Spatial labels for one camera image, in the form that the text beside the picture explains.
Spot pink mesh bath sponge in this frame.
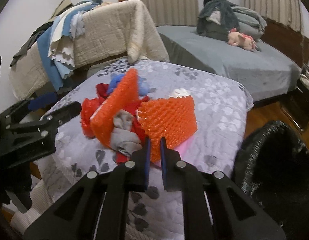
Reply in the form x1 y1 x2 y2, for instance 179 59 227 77
151 136 194 168

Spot orange bubble wrap sheet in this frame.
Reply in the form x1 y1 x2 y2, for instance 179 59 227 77
138 96 197 163

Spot long red sock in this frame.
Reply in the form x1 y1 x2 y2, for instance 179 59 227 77
95 82 151 165

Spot blue plastic bag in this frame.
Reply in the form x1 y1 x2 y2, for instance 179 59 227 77
107 74 150 96

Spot black trash bag bin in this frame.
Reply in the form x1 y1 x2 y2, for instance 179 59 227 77
231 121 309 239

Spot grey sock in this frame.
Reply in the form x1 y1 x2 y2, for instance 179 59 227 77
110 109 142 157

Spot red plastic bag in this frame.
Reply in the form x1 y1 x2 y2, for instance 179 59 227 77
80 98 100 138

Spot blue white scalloped cloths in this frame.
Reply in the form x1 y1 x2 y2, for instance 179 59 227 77
37 0 103 93

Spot orange bubble wrap piece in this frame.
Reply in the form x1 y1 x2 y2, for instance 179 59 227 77
90 68 139 147

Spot grey floral quilted cover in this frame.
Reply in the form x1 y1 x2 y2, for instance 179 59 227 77
37 60 253 239

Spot beige quilted blanket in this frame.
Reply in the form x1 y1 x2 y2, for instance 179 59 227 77
9 0 170 100

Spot grey bed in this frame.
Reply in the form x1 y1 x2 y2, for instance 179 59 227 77
157 25 301 101

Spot pink plush toy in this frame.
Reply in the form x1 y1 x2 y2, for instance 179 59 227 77
228 28 257 51

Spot black folding chair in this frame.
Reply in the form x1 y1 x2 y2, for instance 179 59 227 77
299 64 309 90

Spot dark green folded clothes pile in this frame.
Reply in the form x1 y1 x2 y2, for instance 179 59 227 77
196 0 240 41

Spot grey folded blankets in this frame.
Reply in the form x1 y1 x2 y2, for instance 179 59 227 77
231 6 267 40

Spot dark wooden headboard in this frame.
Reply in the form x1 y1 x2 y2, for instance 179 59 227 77
261 18 309 67

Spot right beige curtain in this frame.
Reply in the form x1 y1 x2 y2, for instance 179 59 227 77
242 0 302 32

